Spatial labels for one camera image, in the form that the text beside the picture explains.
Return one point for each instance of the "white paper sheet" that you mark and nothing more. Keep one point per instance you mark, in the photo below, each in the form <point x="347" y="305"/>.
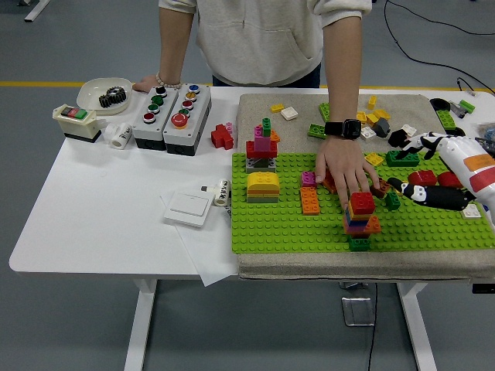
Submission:
<point x="216" y="266"/>

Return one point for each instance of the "red square brick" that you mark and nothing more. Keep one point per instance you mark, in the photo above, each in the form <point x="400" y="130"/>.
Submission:
<point x="361" y="203"/>

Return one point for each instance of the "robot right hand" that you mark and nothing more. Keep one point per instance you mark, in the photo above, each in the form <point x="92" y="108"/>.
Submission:
<point x="472" y="170"/>

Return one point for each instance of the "person's left forearm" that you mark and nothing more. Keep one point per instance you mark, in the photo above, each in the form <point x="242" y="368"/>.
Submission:
<point x="342" y="69"/>

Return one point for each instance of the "brown square brick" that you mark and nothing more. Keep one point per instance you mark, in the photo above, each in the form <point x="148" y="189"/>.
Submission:
<point x="381" y="188"/>

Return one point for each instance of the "person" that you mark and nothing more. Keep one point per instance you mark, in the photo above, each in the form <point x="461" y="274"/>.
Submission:
<point x="263" y="38"/>

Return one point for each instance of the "black round part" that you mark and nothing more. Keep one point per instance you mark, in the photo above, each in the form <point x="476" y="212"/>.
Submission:
<point x="458" y="132"/>

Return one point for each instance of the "white square tile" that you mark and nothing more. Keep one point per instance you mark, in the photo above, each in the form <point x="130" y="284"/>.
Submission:
<point x="289" y="113"/>
<point x="472" y="213"/>
<point x="368" y="132"/>
<point x="408" y="128"/>

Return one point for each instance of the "black table control panel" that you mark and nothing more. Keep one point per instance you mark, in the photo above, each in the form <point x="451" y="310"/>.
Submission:
<point x="483" y="288"/>

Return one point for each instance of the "small green plastic piece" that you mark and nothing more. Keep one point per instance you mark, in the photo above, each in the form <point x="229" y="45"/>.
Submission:
<point x="466" y="105"/>

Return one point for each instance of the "white labelled tube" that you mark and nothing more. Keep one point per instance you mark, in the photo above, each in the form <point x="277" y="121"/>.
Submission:
<point x="222" y="192"/>

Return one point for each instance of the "dark green square brick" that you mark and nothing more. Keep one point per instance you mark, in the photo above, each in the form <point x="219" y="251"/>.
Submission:
<point x="393" y="201"/>

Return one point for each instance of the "brick tower with green base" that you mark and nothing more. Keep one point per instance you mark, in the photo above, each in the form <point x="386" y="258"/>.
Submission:
<point x="357" y="224"/>

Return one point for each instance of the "grey-brown foam mat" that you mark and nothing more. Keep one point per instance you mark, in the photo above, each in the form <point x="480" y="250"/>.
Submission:
<point x="348" y="266"/>

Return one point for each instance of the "pink square brick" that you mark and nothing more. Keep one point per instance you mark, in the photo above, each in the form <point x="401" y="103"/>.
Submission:
<point x="308" y="178"/>

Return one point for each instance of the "orange long brick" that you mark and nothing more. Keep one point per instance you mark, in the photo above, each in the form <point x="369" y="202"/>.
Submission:
<point x="329" y="186"/>
<point x="309" y="199"/>
<point x="275" y="136"/>

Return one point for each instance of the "black wristwatch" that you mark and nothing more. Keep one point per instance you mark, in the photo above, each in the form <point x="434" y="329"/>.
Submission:
<point x="344" y="128"/>

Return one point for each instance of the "black metal gear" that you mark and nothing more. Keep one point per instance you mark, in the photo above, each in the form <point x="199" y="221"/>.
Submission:
<point x="112" y="97"/>

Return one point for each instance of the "yellow square brick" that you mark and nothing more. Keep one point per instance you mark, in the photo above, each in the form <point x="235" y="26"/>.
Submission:
<point x="372" y="118"/>
<point x="373" y="158"/>
<point x="362" y="116"/>
<point x="382" y="114"/>

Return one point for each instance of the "person's right forearm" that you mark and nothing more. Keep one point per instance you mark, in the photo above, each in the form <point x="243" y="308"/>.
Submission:
<point x="176" y="42"/>

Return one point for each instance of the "grey emergency-stop control box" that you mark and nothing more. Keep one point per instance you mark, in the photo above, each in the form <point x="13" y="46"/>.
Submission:
<point x="195" y="116"/>

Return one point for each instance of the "black box with yellow dots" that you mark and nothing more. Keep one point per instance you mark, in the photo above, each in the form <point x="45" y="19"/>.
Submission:
<point x="490" y="143"/>

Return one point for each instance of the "yellow flat brick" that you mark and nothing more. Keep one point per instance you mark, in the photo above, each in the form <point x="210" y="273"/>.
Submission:
<point x="277" y="108"/>

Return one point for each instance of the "dark green long brick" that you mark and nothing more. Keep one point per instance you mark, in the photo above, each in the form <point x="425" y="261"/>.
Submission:
<point x="394" y="159"/>

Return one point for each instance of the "small pink brick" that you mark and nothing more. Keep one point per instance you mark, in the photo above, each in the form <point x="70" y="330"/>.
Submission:
<point x="229" y="127"/>

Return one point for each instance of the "white table leg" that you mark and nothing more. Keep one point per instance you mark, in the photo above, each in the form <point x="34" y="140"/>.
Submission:
<point x="415" y="328"/>
<point x="139" y="328"/>

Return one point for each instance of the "white bowl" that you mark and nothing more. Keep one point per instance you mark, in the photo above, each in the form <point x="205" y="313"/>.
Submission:
<point x="91" y="96"/>

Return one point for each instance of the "green baseplate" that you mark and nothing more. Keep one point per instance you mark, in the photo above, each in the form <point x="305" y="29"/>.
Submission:
<point x="270" y="232"/>

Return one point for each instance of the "white pipe fitting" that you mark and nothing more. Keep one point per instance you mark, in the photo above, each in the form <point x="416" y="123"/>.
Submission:
<point x="120" y="137"/>

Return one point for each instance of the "grey four-button control box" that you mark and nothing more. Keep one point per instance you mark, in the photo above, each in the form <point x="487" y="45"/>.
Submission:
<point x="166" y="116"/>

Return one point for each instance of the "white red-green switch box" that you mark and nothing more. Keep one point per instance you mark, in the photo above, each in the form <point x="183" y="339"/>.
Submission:
<point x="75" y="123"/>

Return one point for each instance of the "silver floor outlet box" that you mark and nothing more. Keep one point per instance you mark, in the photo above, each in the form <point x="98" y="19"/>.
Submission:
<point x="357" y="311"/>

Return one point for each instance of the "grey clear plastic part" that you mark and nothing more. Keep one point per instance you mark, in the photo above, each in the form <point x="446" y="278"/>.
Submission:
<point x="458" y="110"/>

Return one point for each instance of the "yellow domed brick stack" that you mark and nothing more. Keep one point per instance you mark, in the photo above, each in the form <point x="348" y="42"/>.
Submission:
<point x="262" y="185"/>

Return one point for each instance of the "small yellow narrow brick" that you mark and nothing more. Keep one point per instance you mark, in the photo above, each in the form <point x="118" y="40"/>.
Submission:
<point x="372" y="102"/>

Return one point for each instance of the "lime long brick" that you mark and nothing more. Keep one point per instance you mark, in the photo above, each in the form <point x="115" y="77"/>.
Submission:
<point x="324" y="110"/>

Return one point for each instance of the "white furniture foot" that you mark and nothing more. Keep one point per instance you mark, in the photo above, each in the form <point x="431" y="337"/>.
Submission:
<point x="36" y="8"/>

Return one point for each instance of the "grey brick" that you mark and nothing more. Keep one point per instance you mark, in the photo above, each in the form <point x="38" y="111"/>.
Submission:
<point x="382" y="126"/>

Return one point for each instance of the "person's left hand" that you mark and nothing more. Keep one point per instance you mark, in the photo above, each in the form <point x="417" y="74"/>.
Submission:
<point x="344" y="166"/>

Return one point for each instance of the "white wall switch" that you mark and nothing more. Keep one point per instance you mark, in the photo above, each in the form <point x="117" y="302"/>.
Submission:
<point x="187" y="208"/>

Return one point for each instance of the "red brick cluster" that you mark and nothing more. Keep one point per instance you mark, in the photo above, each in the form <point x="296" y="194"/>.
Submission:
<point x="221" y="138"/>

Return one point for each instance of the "metal bracket under table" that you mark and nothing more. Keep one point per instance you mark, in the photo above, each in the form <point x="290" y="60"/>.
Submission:
<point x="354" y="285"/>

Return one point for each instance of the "black brick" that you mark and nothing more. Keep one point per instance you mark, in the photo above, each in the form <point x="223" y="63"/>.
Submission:
<point x="394" y="138"/>

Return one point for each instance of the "person's right hand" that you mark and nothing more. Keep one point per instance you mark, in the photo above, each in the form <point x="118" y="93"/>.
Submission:
<point x="147" y="83"/>

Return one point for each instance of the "lime long plate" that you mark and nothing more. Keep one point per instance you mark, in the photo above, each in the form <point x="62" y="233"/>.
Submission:
<point x="316" y="130"/>
<point x="446" y="119"/>

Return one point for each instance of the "bag of blue parts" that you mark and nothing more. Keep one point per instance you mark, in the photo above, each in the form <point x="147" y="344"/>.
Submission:
<point x="488" y="129"/>

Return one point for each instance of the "brick tower with grey base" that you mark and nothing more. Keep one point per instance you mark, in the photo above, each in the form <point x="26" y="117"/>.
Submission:
<point x="260" y="150"/>

